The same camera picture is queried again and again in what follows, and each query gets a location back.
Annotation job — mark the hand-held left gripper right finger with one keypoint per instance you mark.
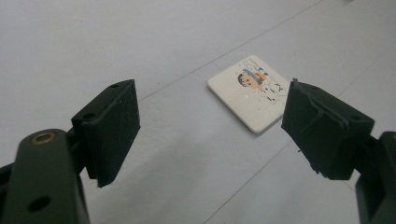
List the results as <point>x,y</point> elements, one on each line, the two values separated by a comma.
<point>323,133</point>

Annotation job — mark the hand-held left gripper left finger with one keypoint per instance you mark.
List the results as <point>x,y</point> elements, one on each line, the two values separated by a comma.
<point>109,133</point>

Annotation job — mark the white printed square coaster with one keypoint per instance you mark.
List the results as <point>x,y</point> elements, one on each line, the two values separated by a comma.
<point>249,96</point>

